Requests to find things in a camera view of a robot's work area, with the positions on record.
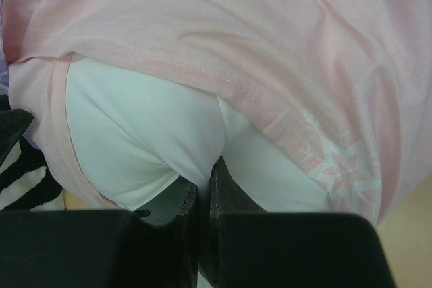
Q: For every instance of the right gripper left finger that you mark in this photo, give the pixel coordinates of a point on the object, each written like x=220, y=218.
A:
x=172, y=243

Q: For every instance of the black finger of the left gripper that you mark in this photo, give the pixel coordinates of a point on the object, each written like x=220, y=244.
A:
x=13, y=125

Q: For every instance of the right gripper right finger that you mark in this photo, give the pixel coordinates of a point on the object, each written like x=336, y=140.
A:
x=225, y=197

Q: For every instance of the white pillow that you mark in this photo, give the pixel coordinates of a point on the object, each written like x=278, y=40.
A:
x=135, y=134

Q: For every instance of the purple pink princess pillowcase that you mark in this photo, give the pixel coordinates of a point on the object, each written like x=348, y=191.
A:
x=341, y=87

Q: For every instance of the zebra striped pillow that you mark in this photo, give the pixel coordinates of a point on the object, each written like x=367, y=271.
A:
x=26, y=183

